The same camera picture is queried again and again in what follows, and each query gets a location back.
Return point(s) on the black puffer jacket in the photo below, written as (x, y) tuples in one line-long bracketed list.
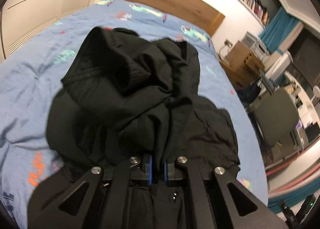
[(124, 97)]

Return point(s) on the grey chair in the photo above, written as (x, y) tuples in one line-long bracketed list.
[(275, 117)]

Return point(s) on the wooden drawer cabinet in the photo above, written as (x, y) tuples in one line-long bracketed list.
[(241, 66)]

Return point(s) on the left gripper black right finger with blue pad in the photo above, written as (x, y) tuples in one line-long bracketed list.
[(215, 199)]

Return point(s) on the white wardrobe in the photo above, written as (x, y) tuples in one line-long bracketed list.
[(23, 19)]

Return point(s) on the white printer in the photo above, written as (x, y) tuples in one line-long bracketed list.
[(254, 44)]

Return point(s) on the blue patterned bed duvet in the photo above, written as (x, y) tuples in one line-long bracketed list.
[(31, 77)]

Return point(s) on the white desk lamp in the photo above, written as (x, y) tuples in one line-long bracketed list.
[(316, 94)]

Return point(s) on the teal curtain right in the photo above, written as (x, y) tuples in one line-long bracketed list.
[(277, 30)]

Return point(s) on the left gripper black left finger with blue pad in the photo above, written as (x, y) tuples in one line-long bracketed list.
[(120, 188)]

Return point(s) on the wall socket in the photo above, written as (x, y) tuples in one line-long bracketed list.
[(228, 43)]

